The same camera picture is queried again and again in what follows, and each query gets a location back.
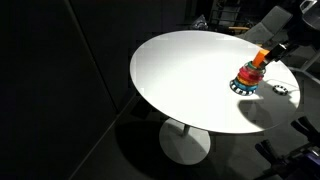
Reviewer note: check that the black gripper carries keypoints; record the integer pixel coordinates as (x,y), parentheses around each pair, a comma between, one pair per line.
(279,51)

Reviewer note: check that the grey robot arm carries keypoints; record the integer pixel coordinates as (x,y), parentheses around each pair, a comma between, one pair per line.
(305,32)

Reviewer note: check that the grey lounge chair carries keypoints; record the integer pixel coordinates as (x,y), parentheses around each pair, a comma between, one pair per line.
(273,22)

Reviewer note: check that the orange ring stacker post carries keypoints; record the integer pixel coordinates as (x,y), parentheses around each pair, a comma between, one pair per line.
(260,56)

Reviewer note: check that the white round table pedestal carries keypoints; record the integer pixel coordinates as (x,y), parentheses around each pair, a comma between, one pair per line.
(182,143)

